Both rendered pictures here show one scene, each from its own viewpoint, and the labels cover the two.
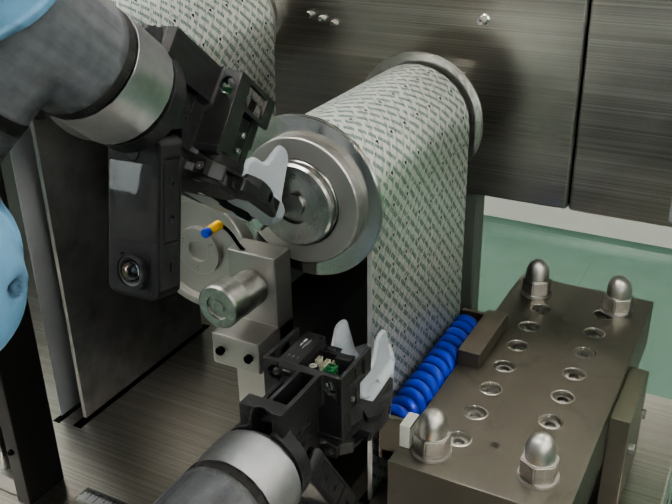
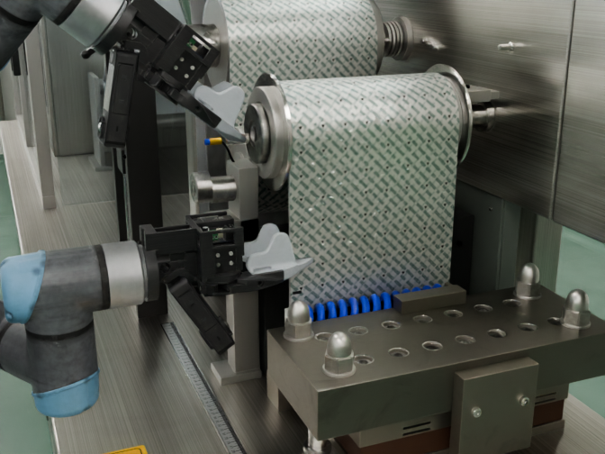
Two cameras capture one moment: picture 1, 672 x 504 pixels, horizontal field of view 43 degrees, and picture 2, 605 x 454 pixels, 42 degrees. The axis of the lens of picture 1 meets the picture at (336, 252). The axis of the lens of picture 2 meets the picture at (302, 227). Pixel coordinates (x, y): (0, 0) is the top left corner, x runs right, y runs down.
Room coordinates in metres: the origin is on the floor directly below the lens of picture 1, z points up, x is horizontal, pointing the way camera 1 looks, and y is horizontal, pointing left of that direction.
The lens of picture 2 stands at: (-0.04, -0.63, 1.45)
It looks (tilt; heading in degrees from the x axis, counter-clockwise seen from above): 18 degrees down; 40
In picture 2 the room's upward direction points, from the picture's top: straight up
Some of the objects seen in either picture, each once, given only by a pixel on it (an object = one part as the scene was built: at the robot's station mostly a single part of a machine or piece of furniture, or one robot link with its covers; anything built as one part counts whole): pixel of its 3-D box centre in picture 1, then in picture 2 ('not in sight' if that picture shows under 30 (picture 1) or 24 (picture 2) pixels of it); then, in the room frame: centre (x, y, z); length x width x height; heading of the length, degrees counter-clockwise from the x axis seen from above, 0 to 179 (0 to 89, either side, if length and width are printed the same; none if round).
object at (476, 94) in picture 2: not in sight; (470, 92); (0.95, -0.12, 1.28); 0.06 x 0.05 x 0.02; 151
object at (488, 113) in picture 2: not in sight; (465, 116); (0.94, -0.11, 1.25); 0.07 x 0.04 x 0.04; 151
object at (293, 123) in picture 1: (305, 196); (269, 132); (0.69, 0.03, 1.25); 0.15 x 0.01 x 0.15; 61
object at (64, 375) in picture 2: not in sight; (55, 359); (0.42, 0.12, 1.01); 0.11 x 0.08 x 0.11; 93
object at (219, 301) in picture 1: (224, 302); (201, 186); (0.63, 0.10, 1.18); 0.04 x 0.02 x 0.04; 61
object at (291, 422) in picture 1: (301, 414); (193, 258); (0.55, 0.03, 1.12); 0.12 x 0.08 x 0.09; 151
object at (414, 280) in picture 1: (420, 290); (374, 238); (0.77, -0.09, 1.11); 0.23 x 0.01 x 0.18; 151
